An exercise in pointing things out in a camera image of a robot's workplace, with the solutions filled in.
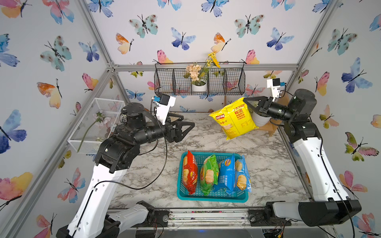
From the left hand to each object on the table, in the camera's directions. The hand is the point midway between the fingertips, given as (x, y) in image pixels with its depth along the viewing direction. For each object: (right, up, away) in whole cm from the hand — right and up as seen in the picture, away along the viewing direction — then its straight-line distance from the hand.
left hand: (187, 121), depth 52 cm
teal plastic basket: (+14, -40, +29) cm, 51 cm away
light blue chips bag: (+24, -27, +17) cm, 40 cm away
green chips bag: (+9, -25, +18) cm, 32 cm away
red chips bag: (0, -24, +18) cm, 30 cm away
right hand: (+22, +8, +7) cm, 25 cm away
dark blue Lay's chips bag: (+17, -24, +16) cm, 34 cm away
